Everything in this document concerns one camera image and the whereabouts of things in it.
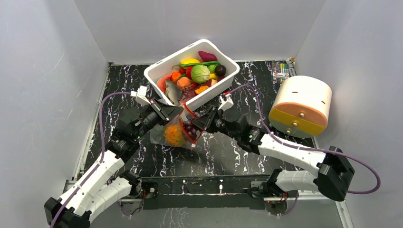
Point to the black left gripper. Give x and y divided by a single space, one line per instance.
165 112

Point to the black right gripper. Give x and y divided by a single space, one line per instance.
208 118

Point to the dark toy grapes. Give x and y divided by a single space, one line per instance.
191 131

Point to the clear zip top bag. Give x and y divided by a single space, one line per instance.
157 133

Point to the orange toy pineapple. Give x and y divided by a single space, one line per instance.
173 136

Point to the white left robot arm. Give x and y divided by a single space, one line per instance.
97 176

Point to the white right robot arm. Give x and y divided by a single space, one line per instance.
328 173

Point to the white plastic food bin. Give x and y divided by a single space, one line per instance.
217 84

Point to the grey toy fish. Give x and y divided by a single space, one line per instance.
172 92

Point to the red toy slice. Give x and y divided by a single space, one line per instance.
161 83

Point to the dark red toy meat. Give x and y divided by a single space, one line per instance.
187 95

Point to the yellow orange toy piece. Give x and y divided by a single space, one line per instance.
201 89

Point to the peach toy fruit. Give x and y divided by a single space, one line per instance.
184 83

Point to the orange toy carrot piece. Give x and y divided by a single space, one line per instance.
175 76

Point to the green toy cabbage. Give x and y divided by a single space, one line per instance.
200 74

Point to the red toy tomato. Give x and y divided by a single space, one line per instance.
189 72

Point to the dark toy plum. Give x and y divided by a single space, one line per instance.
220 70

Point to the green toy chili pepper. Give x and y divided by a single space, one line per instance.
195 64

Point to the yellow toy lemon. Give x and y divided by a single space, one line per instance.
189 60

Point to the purple toy sweet potato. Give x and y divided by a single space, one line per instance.
207 57

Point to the box of markers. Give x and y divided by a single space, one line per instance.
282 70

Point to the white cylindrical drum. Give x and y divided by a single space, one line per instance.
301 107

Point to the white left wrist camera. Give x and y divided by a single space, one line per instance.
140 95

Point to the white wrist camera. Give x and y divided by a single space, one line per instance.
140 95
226 101

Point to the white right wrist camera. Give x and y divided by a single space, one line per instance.
226 101

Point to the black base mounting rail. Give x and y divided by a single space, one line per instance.
228 191

